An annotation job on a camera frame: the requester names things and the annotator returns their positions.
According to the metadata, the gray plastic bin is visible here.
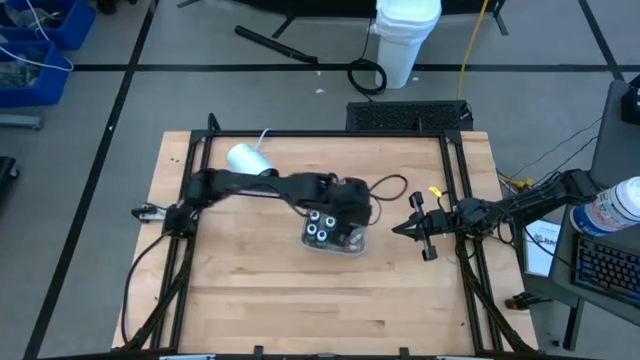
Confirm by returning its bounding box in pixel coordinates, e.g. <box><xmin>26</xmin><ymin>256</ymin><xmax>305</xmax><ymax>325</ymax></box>
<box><xmin>300</xmin><ymin>208</ymin><xmax>369</xmax><ymax>257</ymax></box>

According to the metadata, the gray computer desk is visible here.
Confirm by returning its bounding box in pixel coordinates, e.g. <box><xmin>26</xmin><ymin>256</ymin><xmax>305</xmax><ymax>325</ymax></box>
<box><xmin>519</xmin><ymin>189</ymin><xmax>640</xmax><ymax>351</ymax></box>

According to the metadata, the thin white cable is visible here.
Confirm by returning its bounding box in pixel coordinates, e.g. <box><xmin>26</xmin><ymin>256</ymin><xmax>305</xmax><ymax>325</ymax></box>
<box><xmin>0</xmin><ymin>0</ymin><xmax>75</xmax><ymax>73</ymax></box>

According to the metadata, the black rod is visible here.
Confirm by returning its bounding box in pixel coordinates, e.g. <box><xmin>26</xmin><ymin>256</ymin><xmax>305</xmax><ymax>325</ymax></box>
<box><xmin>233</xmin><ymin>24</ymin><xmax>320</xmax><ymax>65</ymax></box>

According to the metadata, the black perforated case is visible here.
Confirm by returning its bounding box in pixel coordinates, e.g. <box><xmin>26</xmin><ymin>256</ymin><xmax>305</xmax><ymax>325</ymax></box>
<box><xmin>345</xmin><ymin>99</ymin><xmax>474</xmax><ymax>134</ymax></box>

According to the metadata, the white paper sheet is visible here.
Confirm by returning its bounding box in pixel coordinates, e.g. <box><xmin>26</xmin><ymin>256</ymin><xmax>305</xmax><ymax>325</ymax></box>
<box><xmin>523</xmin><ymin>219</ymin><xmax>563</xmax><ymax>278</ymax></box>

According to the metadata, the white trash can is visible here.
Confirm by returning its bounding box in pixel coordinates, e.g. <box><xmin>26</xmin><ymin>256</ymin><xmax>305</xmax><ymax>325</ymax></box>
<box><xmin>370</xmin><ymin>0</ymin><xmax>444</xmax><ymax>90</ymax></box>

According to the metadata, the blue storage bin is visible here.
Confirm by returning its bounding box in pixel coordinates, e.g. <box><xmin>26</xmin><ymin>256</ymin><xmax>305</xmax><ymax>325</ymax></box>
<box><xmin>0</xmin><ymin>0</ymin><xmax>97</xmax><ymax>51</ymax></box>
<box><xmin>0</xmin><ymin>39</ymin><xmax>74</xmax><ymax>109</ymax></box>

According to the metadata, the gray bar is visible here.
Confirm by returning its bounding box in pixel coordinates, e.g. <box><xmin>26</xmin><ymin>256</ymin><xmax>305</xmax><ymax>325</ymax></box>
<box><xmin>0</xmin><ymin>113</ymin><xmax>44</xmax><ymax>131</ymax></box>

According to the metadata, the white spot lamp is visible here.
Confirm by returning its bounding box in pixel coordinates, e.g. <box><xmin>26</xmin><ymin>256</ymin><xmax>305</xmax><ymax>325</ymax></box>
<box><xmin>226</xmin><ymin>143</ymin><xmax>277</xmax><ymax>178</ymax></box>

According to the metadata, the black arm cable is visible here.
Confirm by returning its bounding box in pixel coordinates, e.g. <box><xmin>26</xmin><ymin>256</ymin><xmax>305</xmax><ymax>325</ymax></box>
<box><xmin>119</xmin><ymin>233</ymin><xmax>171</xmax><ymax>346</ymax></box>

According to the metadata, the black metal table frame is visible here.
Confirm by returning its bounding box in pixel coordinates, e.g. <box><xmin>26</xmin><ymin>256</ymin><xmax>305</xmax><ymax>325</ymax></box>
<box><xmin>119</xmin><ymin>113</ymin><xmax>539</xmax><ymax>357</ymax></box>

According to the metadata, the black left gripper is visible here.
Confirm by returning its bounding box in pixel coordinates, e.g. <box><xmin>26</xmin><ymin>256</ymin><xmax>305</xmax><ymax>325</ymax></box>
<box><xmin>327</xmin><ymin>176</ymin><xmax>375</xmax><ymax>243</ymax></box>

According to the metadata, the yellow hanging cable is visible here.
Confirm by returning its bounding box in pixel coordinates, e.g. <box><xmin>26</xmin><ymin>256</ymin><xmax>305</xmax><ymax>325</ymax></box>
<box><xmin>456</xmin><ymin>0</ymin><xmax>492</xmax><ymax>100</ymax></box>

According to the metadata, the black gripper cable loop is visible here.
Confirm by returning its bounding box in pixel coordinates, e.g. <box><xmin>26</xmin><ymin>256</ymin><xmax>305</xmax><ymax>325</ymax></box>
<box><xmin>368</xmin><ymin>173</ymin><xmax>410</xmax><ymax>226</ymax></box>

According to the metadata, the white wipes canister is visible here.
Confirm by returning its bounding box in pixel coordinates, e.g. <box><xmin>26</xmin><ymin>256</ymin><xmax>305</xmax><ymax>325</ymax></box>
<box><xmin>568</xmin><ymin>175</ymin><xmax>640</xmax><ymax>239</ymax></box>

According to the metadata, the white lamp cable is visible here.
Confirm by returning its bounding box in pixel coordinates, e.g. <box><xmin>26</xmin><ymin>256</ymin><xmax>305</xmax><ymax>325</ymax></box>
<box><xmin>253</xmin><ymin>127</ymin><xmax>273</xmax><ymax>151</ymax></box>

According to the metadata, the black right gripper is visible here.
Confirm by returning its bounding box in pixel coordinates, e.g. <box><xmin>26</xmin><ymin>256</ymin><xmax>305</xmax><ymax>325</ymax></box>
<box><xmin>390</xmin><ymin>190</ymin><xmax>454</xmax><ymax>263</ymax></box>

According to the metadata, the black bar clamp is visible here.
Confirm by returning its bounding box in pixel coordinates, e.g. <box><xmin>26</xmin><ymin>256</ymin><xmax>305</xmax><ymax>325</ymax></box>
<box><xmin>503</xmin><ymin>292</ymin><xmax>554</xmax><ymax>312</ymax></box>

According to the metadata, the computer keyboard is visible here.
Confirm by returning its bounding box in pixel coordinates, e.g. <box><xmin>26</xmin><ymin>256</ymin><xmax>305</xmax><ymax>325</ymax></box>
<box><xmin>571</xmin><ymin>234</ymin><xmax>640</xmax><ymax>307</ymax></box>

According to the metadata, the black coiled cable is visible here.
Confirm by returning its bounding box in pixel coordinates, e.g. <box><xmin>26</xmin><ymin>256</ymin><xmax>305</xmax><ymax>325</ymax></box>
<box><xmin>346</xmin><ymin>17</ymin><xmax>389</xmax><ymax>97</ymax></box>

